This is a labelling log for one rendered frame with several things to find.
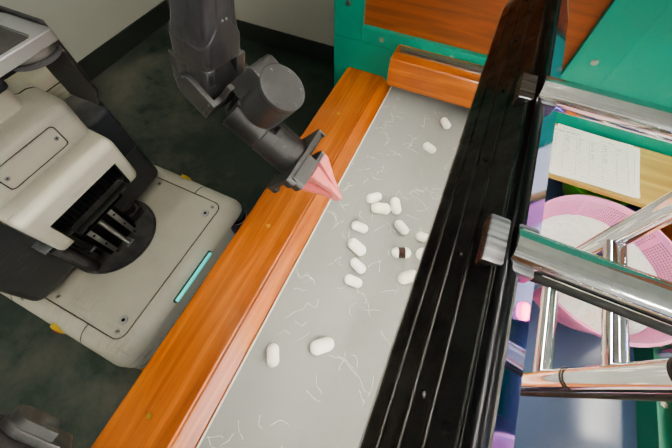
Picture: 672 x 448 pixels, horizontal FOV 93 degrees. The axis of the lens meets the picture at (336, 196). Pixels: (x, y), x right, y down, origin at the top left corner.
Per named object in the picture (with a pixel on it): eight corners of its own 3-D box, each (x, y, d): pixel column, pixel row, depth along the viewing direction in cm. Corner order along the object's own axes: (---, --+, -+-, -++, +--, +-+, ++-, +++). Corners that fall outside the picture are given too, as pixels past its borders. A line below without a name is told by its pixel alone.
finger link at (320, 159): (359, 183, 49) (315, 142, 45) (340, 221, 46) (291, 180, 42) (333, 191, 54) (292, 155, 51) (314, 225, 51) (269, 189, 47)
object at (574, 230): (506, 306, 58) (521, 298, 54) (522, 209, 69) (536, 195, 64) (642, 362, 54) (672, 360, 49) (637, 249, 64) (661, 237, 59)
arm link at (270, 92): (221, 55, 45) (173, 83, 40) (254, 0, 36) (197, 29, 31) (278, 122, 48) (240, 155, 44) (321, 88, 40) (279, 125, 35)
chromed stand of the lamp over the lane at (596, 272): (382, 350, 55) (485, 264, 17) (415, 251, 65) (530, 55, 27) (492, 404, 51) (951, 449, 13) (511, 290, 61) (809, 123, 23)
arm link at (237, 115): (234, 98, 46) (210, 123, 43) (253, 74, 41) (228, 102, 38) (270, 131, 49) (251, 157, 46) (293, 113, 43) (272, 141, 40)
